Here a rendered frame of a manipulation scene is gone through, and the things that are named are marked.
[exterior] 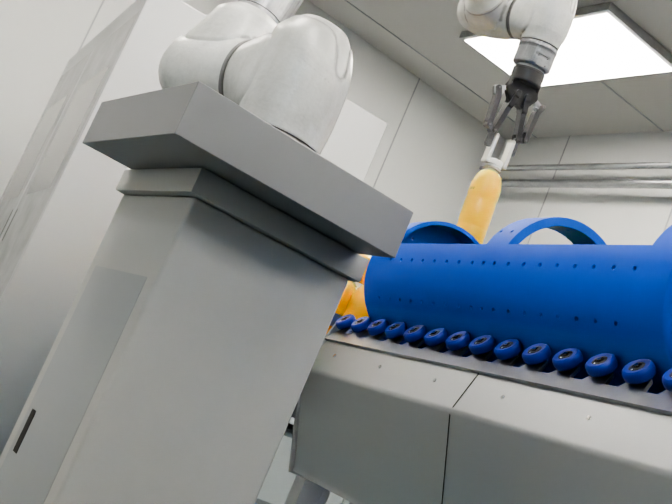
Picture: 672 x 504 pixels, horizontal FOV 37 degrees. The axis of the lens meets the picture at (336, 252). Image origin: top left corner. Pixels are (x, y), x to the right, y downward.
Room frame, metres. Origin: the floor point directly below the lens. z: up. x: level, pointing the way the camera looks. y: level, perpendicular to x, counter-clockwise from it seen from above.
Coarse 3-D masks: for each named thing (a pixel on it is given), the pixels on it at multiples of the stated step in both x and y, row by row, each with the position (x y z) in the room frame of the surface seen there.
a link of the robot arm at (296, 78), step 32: (288, 32) 1.54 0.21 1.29; (320, 32) 1.53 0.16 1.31; (256, 64) 1.56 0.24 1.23; (288, 64) 1.52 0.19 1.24; (320, 64) 1.52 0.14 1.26; (224, 96) 1.62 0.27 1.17; (256, 96) 1.53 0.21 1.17; (288, 96) 1.52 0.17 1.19; (320, 96) 1.53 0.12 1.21; (288, 128) 1.52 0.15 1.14; (320, 128) 1.55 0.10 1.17
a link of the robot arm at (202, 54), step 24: (240, 0) 1.71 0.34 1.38; (264, 0) 1.70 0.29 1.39; (288, 0) 1.71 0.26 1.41; (216, 24) 1.67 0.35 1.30; (240, 24) 1.65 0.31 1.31; (264, 24) 1.67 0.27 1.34; (168, 48) 1.72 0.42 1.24; (192, 48) 1.67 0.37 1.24; (216, 48) 1.63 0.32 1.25; (168, 72) 1.70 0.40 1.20; (192, 72) 1.65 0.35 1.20; (216, 72) 1.62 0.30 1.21
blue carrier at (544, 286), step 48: (432, 240) 2.09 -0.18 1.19; (576, 240) 1.73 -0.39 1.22; (384, 288) 1.97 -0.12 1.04; (432, 288) 1.80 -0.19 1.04; (480, 288) 1.66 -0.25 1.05; (528, 288) 1.53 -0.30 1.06; (576, 288) 1.43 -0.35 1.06; (624, 288) 1.33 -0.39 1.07; (528, 336) 1.56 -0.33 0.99; (576, 336) 1.44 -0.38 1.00; (624, 336) 1.34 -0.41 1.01
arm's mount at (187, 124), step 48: (144, 96) 1.41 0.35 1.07; (192, 96) 1.25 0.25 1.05; (96, 144) 1.55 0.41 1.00; (144, 144) 1.39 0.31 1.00; (192, 144) 1.27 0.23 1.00; (240, 144) 1.30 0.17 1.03; (288, 144) 1.33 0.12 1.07; (288, 192) 1.34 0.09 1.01; (336, 192) 1.38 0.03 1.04; (336, 240) 1.50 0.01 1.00; (384, 240) 1.43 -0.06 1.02
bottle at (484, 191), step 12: (492, 168) 2.16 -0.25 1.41; (480, 180) 2.15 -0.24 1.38; (492, 180) 2.14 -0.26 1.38; (468, 192) 2.17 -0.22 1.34; (480, 192) 2.15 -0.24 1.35; (492, 192) 2.15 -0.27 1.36; (468, 204) 2.16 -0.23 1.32; (480, 204) 2.15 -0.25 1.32; (492, 204) 2.15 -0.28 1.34; (468, 216) 2.15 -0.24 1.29; (480, 216) 2.15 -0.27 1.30; (468, 228) 2.15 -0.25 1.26; (480, 228) 2.15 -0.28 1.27; (480, 240) 2.16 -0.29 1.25
